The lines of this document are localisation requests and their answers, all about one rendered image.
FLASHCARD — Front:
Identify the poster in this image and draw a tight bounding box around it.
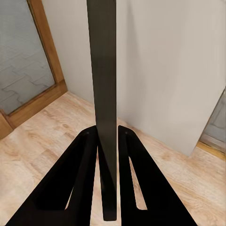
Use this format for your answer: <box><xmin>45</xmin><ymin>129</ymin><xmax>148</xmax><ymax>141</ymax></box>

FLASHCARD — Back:
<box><xmin>87</xmin><ymin>0</ymin><xmax>117</xmax><ymax>221</ymax></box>

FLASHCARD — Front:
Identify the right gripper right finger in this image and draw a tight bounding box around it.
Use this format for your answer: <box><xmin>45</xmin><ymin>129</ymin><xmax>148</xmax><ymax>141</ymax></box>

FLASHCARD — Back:
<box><xmin>118</xmin><ymin>125</ymin><xmax>197</xmax><ymax>226</ymax></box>

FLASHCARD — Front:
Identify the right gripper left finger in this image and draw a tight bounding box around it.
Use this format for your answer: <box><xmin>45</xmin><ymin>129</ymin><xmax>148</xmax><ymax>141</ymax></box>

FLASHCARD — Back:
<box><xmin>5</xmin><ymin>125</ymin><xmax>97</xmax><ymax>226</ymax></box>

